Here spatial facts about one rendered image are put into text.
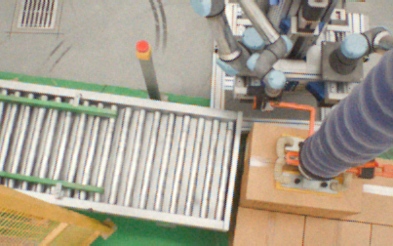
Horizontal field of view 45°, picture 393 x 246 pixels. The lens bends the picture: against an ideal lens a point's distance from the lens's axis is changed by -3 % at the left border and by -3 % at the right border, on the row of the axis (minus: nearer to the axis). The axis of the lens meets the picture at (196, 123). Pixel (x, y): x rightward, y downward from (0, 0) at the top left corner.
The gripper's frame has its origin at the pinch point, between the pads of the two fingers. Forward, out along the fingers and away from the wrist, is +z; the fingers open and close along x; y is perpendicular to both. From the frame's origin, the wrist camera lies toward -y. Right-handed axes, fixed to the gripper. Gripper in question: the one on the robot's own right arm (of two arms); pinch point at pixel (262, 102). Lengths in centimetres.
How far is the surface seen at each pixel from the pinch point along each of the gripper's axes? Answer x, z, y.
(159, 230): -66, 108, -49
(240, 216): -53, 53, 0
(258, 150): -22.0, 13.2, 2.4
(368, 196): -31, 53, 75
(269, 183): -37.7, 13.3, 9.7
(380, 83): -29, -116, 19
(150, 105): 4, 48, -61
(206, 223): -60, 48, -19
